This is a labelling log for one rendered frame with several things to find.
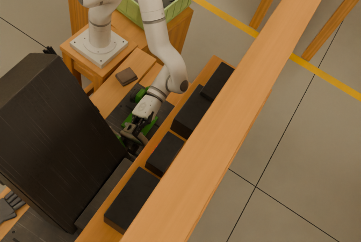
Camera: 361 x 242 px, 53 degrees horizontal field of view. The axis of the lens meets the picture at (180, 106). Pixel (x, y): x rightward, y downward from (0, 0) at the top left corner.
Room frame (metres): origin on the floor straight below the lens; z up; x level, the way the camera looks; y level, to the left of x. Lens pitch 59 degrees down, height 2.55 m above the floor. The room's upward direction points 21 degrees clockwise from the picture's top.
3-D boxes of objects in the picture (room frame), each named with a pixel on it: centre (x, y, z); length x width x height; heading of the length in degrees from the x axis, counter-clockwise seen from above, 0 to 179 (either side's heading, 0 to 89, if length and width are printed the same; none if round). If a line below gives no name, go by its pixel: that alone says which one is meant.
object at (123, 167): (0.34, 0.08, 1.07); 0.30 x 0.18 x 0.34; 167
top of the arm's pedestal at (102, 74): (1.24, 0.57, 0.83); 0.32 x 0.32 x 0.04; 73
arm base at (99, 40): (1.24, 0.57, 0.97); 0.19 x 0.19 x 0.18
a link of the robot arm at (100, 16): (1.27, 0.55, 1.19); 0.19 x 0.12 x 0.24; 140
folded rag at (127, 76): (1.06, 0.33, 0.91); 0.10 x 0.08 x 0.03; 145
